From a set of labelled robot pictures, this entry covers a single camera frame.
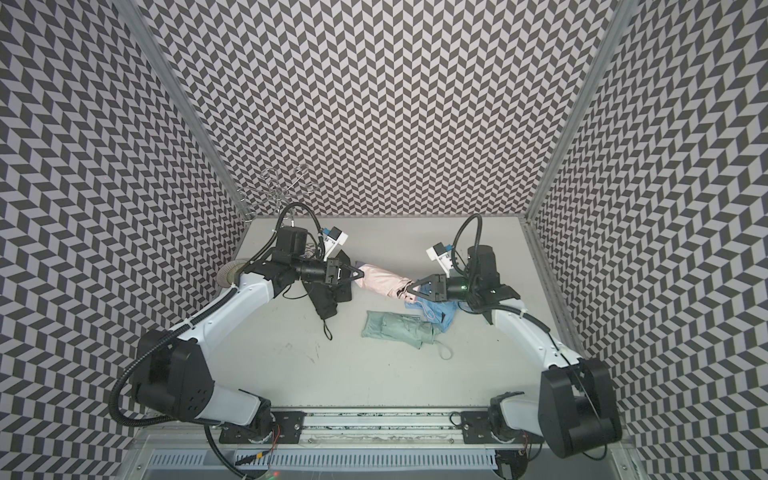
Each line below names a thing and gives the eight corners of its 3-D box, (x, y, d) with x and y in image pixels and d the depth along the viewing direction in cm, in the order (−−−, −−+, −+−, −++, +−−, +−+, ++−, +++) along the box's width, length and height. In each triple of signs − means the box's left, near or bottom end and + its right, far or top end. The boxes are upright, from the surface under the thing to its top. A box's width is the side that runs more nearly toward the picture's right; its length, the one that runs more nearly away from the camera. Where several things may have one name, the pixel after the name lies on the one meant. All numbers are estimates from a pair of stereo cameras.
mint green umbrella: (363, 337, 90) (362, 330, 86) (370, 313, 95) (369, 306, 91) (436, 351, 87) (438, 345, 83) (439, 326, 92) (441, 319, 88)
